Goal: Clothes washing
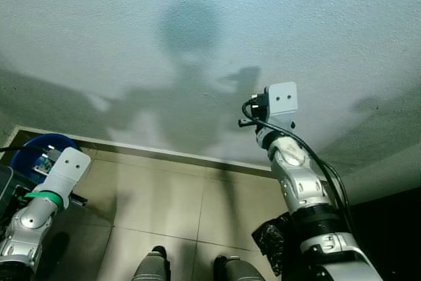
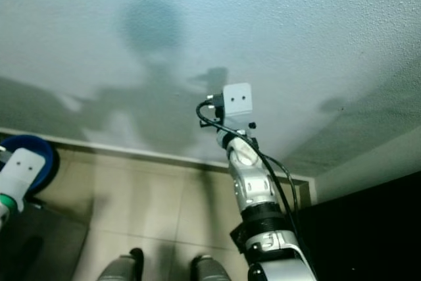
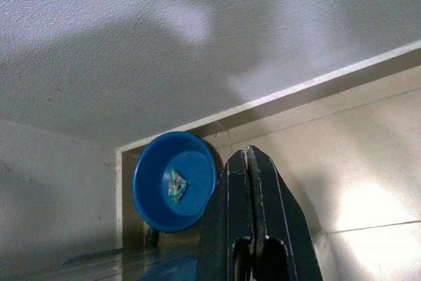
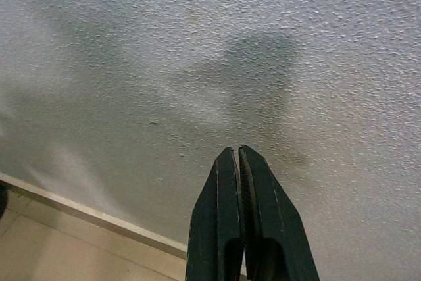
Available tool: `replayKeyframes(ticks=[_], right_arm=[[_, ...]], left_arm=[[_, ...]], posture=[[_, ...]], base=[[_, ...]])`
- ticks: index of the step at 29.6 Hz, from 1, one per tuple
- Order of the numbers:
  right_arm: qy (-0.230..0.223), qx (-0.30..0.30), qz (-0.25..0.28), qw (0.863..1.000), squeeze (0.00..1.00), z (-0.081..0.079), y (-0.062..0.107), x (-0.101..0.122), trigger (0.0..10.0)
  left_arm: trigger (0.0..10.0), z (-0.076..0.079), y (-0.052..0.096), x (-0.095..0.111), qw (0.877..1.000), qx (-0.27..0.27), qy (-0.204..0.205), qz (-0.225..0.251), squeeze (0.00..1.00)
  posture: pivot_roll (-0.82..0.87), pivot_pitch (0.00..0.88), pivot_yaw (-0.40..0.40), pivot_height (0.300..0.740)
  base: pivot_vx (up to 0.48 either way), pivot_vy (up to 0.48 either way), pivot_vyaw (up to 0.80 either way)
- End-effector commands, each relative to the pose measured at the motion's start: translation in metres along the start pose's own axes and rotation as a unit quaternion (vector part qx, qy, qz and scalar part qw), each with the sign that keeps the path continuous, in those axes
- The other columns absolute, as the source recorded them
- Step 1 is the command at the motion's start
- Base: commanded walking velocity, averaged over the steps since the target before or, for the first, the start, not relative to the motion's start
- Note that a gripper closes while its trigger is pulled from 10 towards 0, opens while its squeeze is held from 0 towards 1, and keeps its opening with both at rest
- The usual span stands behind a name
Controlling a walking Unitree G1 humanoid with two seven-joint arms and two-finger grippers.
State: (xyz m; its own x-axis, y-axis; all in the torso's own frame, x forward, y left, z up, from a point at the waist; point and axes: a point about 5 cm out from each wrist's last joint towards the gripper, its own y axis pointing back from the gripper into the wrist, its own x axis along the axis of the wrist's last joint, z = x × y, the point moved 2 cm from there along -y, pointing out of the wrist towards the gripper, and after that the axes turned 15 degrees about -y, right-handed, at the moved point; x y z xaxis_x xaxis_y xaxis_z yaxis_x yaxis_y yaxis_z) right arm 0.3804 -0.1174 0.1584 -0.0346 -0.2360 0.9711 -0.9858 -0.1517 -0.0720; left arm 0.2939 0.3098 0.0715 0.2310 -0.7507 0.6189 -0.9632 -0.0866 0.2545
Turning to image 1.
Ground blue plastic basin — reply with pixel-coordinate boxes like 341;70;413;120
10;134;80;183

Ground black plastic bag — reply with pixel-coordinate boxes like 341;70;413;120
252;212;293;276

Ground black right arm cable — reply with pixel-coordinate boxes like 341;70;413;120
241;100;356;242

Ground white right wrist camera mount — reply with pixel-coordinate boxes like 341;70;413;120
265;82;299;130

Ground grey right robot leg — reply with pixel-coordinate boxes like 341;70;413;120
214;255;267;281

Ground dark cabinet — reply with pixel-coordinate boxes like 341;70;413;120
342;189;421;281

